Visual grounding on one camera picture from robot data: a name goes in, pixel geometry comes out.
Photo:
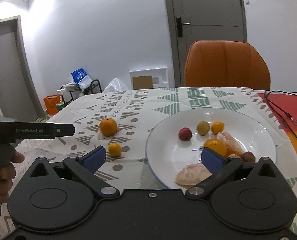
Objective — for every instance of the black door handle lock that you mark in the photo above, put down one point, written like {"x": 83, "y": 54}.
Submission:
{"x": 180, "y": 24}

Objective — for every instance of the white ceramic plate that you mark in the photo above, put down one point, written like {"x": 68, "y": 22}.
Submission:
{"x": 177, "y": 141}

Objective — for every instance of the person left hand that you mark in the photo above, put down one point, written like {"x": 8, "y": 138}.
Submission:
{"x": 7, "y": 174}

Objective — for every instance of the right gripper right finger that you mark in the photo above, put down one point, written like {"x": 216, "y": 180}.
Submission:
{"x": 221, "y": 169}

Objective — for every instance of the blue white plastic bag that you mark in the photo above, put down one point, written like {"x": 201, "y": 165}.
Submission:
{"x": 81, "y": 78}

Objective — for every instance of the clear plastic bag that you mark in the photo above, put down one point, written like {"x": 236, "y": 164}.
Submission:
{"x": 116, "y": 85}

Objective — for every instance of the white foam packaging frame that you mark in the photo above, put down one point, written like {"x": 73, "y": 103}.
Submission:
{"x": 159, "y": 75}

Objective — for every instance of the large orange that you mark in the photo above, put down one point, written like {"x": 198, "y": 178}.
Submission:
{"x": 217, "y": 146}

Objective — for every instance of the green-yellow lime fruit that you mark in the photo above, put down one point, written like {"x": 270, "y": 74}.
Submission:
{"x": 203, "y": 128}

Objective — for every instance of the dark red fruit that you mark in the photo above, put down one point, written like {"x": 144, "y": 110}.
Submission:
{"x": 248, "y": 157}
{"x": 185, "y": 134}

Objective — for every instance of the small tangerine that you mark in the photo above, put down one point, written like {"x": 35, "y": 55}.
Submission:
{"x": 217, "y": 127}
{"x": 114, "y": 149}

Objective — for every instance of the small tangerine front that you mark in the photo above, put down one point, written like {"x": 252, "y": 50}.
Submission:
{"x": 217, "y": 127}

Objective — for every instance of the orange leather chair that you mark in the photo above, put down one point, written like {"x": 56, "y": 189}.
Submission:
{"x": 225, "y": 64}

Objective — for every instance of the black metal rack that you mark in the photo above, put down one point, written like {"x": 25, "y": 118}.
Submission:
{"x": 94, "y": 88}

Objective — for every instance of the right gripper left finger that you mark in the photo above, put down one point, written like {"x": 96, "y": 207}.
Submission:
{"x": 82, "y": 170}

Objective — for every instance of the brown cardboard piece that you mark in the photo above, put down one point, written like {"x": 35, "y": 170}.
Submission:
{"x": 142, "y": 82}

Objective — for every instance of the orange box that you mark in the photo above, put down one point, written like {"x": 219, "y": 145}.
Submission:
{"x": 50, "y": 102}

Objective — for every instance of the patterned white tablecloth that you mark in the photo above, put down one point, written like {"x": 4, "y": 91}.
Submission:
{"x": 258, "y": 202}

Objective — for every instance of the red orange cloth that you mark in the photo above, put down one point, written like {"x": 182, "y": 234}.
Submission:
{"x": 284, "y": 107}

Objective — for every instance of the large peeled pomelo segment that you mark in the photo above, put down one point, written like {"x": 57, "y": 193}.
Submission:
{"x": 192, "y": 174}

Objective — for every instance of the grey door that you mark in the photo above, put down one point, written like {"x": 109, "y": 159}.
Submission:
{"x": 210, "y": 20}
{"x": 18, "y": 97}

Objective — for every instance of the peeled pomelo piece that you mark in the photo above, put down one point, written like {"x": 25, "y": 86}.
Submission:
{"x": 232, "y": 145}

